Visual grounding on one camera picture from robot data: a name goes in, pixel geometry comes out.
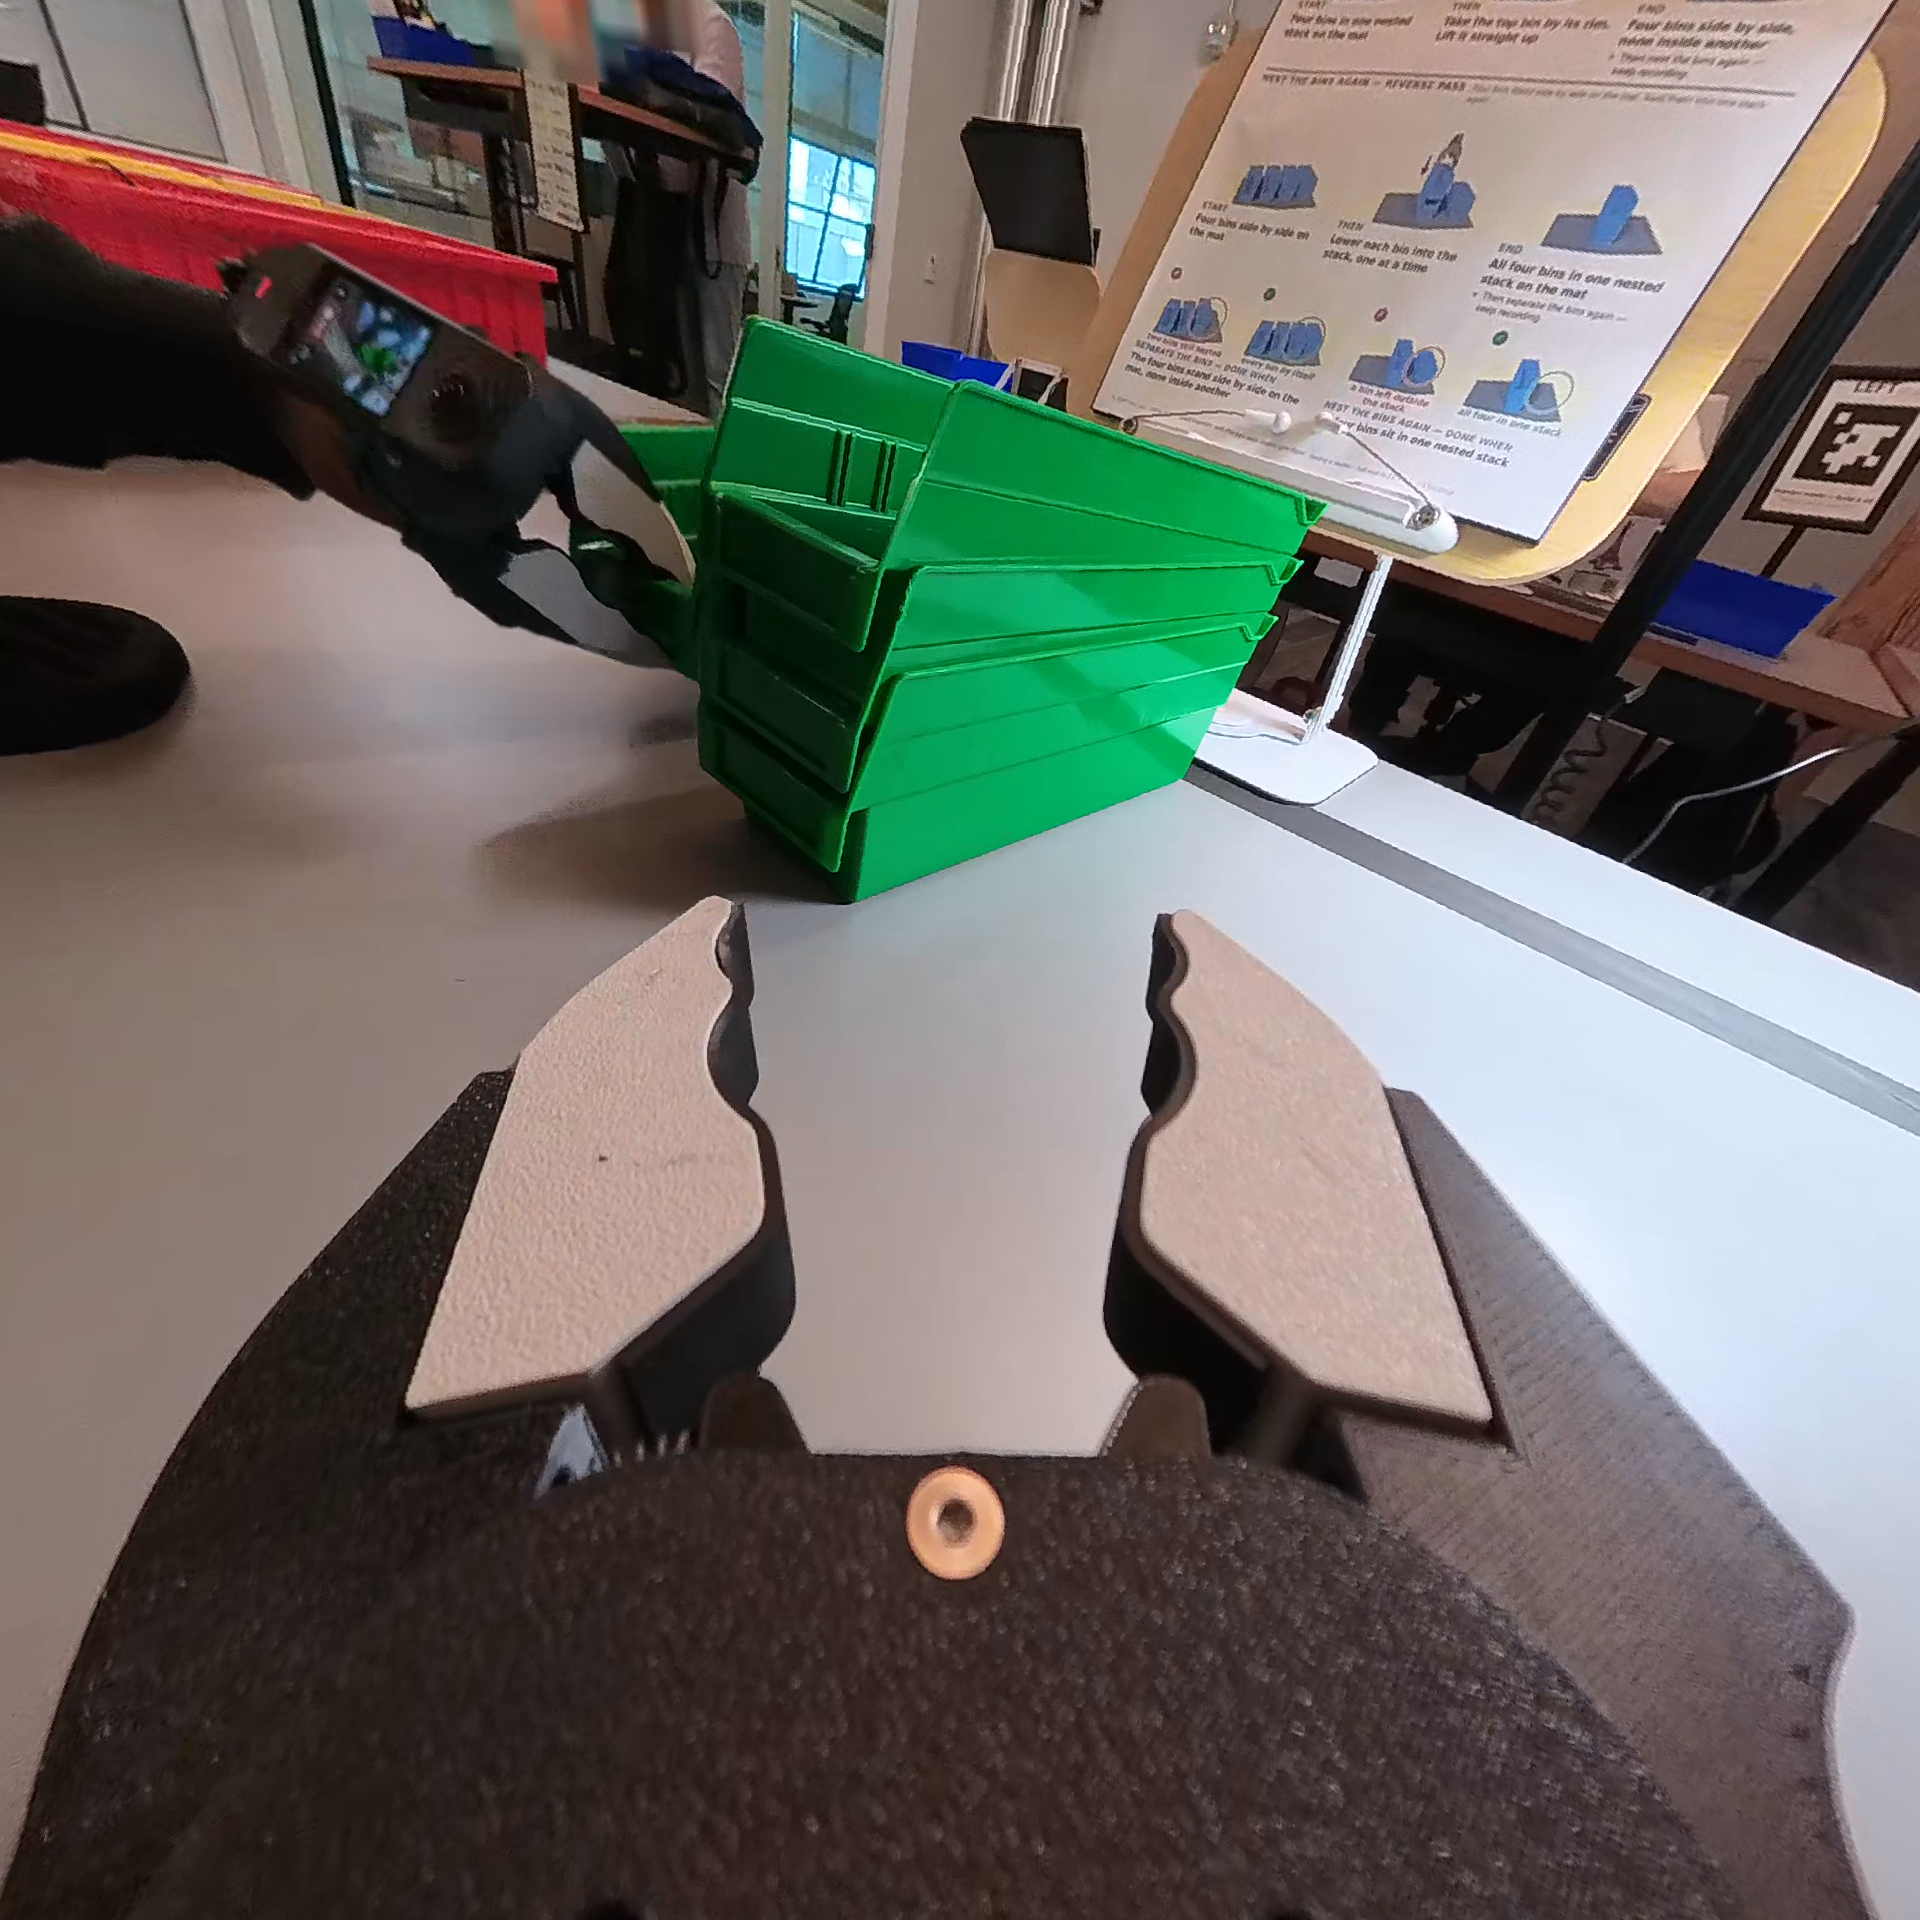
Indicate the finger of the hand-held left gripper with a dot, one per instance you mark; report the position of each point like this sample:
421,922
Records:
580,599
630,511

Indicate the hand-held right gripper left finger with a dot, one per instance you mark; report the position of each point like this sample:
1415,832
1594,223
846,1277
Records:
601,1200

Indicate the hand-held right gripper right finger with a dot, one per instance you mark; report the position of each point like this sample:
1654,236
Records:
1300,1200

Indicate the person's left hand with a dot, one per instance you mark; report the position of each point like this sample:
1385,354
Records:
339,465

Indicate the red plastic bin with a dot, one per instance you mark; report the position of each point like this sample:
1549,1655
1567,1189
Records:
301,240

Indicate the brown wooden table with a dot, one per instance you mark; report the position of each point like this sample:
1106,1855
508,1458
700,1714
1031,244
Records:
1725,674
452,76

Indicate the black office chair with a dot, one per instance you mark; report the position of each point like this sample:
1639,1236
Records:
844,317

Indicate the blue plastic bin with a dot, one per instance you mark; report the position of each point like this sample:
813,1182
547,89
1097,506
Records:
955,369
1740,608

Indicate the clear acrylic sign holder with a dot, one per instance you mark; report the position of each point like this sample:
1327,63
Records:
1039,386

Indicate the white board stand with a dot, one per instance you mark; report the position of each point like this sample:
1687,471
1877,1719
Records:
1290,764

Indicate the black chair armrest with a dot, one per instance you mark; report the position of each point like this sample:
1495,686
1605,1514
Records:
76,674

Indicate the black monitor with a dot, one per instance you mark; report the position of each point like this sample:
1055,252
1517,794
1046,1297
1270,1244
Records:
1037,189

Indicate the clear page holder bar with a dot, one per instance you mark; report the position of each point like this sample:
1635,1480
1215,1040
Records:
1350,504

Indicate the black and white marker poster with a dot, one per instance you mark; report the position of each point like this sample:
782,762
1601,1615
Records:
1853,450

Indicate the white instruction sheet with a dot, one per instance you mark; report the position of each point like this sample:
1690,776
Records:
1500,149

